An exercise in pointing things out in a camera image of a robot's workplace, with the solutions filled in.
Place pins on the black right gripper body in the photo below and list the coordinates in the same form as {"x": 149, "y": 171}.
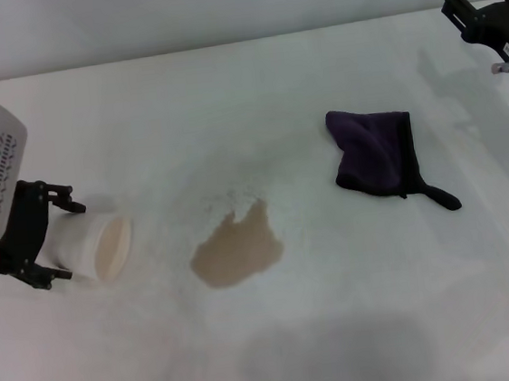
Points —
{"x": 498, "y": 24}

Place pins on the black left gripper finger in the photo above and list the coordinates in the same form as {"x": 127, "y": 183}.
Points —
{"x": 47, "y": 276}
{"x": 65, "y": 199}

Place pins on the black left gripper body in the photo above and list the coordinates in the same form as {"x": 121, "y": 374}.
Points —
{"x": 23, "y": 224}

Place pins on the white paper cup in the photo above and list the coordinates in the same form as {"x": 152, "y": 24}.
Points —
{"x": 91, "y": 244}

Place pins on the purple rag with black trim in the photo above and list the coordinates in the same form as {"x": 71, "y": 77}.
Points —
{"x": 378, "y": 150}

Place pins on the brown water stain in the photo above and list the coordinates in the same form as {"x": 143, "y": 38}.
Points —
{"x": 238, "y": 251}

